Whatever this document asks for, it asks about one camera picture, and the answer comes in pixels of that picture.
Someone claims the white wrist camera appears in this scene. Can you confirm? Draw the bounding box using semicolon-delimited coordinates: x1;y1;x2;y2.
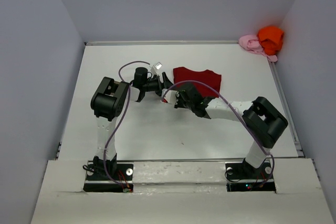
150;62;162;76
161;89;179;105

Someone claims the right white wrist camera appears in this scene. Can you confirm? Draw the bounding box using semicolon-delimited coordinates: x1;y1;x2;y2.
161;89;179;105

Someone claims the dark red t shirt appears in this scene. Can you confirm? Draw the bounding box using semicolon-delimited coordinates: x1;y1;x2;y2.
173;67;222;98

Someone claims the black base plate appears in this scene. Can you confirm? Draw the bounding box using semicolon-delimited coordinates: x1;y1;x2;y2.
82;162;134;193
224;162;276;193

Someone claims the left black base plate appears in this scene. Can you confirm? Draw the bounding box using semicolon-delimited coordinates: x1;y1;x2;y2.
82;162;134;193

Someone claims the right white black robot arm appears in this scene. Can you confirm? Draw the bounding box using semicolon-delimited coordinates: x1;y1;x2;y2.
171;80;288;182

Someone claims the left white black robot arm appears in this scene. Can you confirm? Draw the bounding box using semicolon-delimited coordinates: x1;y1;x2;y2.
88;62;173;179

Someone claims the pink t shirt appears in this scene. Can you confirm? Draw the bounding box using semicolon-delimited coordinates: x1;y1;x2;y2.
238;35;278;62

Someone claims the orange t shirt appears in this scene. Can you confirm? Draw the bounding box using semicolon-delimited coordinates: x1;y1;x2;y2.
257;26;285;56

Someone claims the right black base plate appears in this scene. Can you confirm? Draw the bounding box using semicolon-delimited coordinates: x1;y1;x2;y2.
224;162;276;193

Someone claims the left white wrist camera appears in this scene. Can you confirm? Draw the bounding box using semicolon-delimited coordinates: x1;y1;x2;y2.
150;62;162;76

